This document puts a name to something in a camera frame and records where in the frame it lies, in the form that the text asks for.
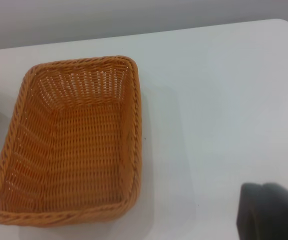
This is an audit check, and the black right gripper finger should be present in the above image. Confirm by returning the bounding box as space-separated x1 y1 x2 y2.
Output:
235 182 288 240

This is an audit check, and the orange woven wicker basket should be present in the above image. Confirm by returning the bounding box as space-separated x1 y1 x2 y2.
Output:
0 55 144 227

